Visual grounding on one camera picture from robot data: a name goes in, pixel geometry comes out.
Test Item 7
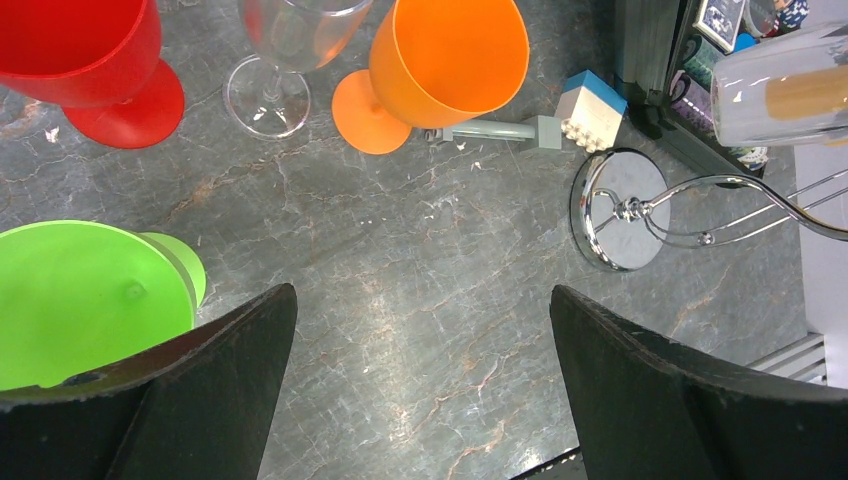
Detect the clear wine glass back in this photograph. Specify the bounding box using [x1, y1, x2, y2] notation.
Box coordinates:
[711, 20, 847, 147]

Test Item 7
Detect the orange wine glass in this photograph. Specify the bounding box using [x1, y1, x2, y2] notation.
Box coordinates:
[331, 0, 530, 155]

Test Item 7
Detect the clear wine glass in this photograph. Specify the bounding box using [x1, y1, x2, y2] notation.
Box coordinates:
[711, 20, 847, 147]
[222, 0, 372, 140]

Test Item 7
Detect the grey metal tool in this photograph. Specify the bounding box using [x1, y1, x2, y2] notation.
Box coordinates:
[424, 115, 563, 152]

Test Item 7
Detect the red wine glass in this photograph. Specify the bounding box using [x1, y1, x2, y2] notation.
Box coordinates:
[1, 0, 185, 149]

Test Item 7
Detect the clear wine glass front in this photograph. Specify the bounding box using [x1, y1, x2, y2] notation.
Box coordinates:
[222, 0, 372, 140]

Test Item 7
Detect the white blue block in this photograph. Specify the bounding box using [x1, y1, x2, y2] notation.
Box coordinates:
[555, 70, 628, 153]

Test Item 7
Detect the chrome wine glass rack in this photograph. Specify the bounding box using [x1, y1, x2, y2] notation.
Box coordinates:
[570, 148, 847, 272]

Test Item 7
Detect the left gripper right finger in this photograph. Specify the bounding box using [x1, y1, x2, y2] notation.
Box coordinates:
[550, 285, 847, 479]

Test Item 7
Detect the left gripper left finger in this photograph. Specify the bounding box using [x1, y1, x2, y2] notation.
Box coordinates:
[1, 283, 298, 479]

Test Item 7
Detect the green wine glass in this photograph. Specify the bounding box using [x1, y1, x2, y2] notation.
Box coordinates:
[1, 220, 207, 390]

